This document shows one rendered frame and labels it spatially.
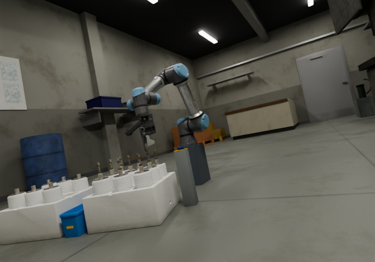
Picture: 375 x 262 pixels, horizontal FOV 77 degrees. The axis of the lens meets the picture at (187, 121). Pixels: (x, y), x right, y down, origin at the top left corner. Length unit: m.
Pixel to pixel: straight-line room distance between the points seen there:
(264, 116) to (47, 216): 5.83
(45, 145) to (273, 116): 5.15
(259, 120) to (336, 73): 3.21
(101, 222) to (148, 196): 0.28
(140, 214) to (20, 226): 0.70
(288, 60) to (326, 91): 1.58
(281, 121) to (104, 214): 5.73
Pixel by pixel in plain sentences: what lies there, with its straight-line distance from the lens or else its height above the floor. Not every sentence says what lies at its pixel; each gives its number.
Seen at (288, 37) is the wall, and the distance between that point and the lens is 9.17.
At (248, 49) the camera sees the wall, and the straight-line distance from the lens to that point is 9.33.
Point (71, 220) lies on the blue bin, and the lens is 1.42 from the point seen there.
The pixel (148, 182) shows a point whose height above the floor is 0.20.
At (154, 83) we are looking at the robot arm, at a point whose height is 0.78.
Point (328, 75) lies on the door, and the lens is 8.82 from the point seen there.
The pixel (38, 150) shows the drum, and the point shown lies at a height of 0.59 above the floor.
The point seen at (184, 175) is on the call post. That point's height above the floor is 0.17.
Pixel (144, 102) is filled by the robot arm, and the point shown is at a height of 0.62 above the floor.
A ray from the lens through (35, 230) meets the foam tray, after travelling 1.59.
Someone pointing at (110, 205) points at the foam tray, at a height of 0.12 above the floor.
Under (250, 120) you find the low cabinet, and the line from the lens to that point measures 6.72.
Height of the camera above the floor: 0.39
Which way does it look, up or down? 3 degrees up
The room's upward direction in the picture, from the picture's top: 12 degrees counter-clockwise
